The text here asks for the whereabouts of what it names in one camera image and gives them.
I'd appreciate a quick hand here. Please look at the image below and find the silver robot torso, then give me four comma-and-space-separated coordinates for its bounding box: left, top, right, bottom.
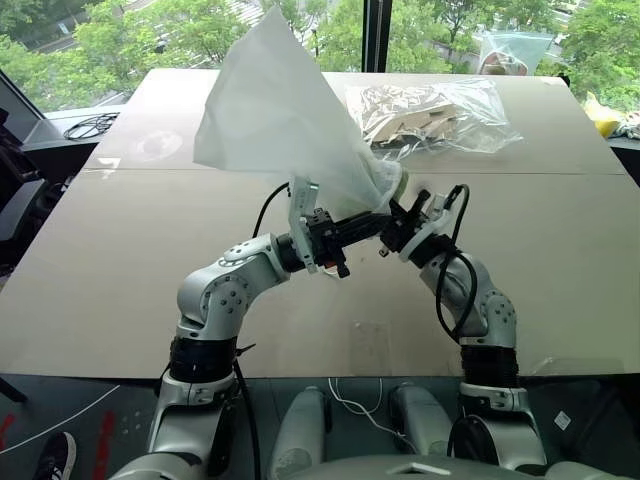
272, 452, 640, 480

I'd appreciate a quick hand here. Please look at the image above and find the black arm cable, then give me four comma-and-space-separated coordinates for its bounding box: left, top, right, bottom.
251, 181, 294, 239
433, 183, 482, 343

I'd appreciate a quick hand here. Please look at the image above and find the thin white cable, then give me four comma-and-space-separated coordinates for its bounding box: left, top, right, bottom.
327, 377, 417, 452

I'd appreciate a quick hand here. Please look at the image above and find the clear plastic bag with cardboard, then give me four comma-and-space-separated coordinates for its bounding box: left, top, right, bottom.
344, 78, 525, 157

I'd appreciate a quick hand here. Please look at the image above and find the striped rope bundle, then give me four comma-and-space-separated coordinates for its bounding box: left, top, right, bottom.
613, 110, 640, 142

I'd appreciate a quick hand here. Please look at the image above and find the black and white shoe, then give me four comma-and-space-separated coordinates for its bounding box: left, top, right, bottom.
36, 431, 79, 480

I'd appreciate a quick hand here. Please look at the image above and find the yellow cloth object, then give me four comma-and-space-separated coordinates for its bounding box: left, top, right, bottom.
581, 91, 626, 140

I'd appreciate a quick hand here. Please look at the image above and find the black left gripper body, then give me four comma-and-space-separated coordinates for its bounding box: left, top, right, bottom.
306, 208, 352, 280

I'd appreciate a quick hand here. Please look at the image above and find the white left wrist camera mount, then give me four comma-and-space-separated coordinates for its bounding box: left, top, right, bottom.
287, 174, 322, 276

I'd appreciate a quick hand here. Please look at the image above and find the grey rounded robot leg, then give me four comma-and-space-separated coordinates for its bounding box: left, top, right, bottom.
388, 383, 452, 457
269, 386, 332, 480

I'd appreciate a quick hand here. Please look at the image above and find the white drawstring bag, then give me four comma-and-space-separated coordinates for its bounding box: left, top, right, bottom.
192, 6, 407, 217

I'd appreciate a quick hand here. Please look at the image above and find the coiled black cable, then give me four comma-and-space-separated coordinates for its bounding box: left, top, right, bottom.
63, 111, 121, 142

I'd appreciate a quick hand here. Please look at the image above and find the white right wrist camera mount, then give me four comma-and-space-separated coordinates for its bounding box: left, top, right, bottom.
398, 196, 452, 265

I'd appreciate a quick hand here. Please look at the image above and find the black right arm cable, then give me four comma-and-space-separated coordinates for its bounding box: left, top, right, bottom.
433, 183, 482, 343

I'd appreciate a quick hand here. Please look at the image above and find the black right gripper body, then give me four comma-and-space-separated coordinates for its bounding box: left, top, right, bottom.
378, 214, 427, 258

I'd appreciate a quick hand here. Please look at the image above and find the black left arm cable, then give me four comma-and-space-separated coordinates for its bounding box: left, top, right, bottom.
251, 181, 294, 239

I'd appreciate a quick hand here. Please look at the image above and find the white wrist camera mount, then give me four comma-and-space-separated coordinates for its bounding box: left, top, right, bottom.
287, 174, 322, 276
398, 196, 452, 265

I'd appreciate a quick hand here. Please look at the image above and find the clear plastic bag with items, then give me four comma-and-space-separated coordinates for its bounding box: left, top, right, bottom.
477, 28, 557, 77

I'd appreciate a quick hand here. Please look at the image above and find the black equipment stand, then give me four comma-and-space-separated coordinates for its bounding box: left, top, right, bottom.
0, 68, 101, 264

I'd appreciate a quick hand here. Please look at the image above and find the dark window frame post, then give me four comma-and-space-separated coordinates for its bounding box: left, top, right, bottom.
361, 0, 392, 74

